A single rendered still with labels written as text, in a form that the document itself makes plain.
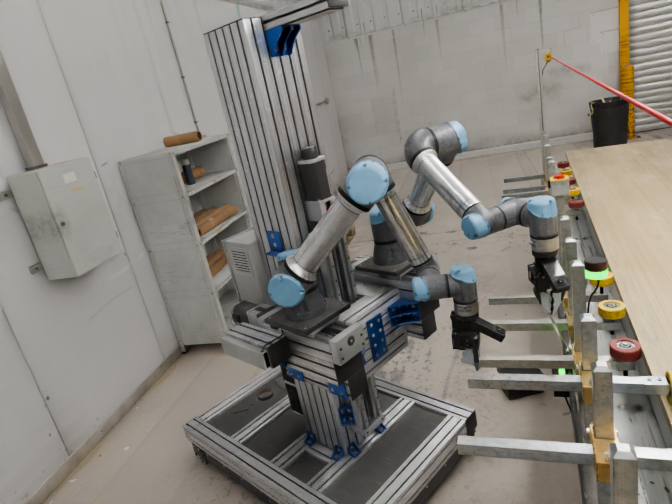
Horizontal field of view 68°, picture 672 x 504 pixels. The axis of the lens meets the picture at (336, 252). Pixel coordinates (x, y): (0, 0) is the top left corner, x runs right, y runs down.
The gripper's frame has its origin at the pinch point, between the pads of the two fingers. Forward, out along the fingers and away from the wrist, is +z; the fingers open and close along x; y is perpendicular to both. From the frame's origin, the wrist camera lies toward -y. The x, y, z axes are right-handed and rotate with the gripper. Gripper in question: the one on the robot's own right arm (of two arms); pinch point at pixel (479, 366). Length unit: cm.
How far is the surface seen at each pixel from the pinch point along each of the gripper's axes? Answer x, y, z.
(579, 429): 12.6, -28.0, 11.8
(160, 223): -136, 229, -22
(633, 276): -48, -52, -9
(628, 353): 3.9, -41.7, -8.6
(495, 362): 1.4, -5.3, -2.8
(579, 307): -2.3, -30.0, -20.0
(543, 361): 1.4, -19.4, -3.6
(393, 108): -778, 204, -26
